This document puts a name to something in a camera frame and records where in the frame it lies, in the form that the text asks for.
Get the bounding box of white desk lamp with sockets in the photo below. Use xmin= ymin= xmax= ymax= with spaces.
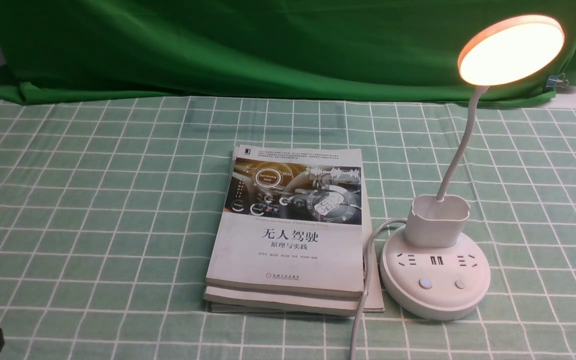
xmin=379 ymin=14 xmax=565 ymax=321

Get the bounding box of white lamp power cable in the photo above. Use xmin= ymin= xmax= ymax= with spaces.
xmin=349 ymin=217 xmax=409 ymax=360

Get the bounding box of top white self-driving book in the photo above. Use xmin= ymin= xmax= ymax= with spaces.
xmin=205 ymin=145 xmax=365 ymax=300

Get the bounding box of bottom white book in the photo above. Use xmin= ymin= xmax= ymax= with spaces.
xmin=203 ymin=148 xmax=385 ymax=317

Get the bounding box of green backdrop cloth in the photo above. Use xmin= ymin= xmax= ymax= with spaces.
xmin=0 ymin=0 xmax=576 ymax=106

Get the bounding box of blue binder clip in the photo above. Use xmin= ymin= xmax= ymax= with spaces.
xmin=544 ymin=73 xmax=569 ymax=92

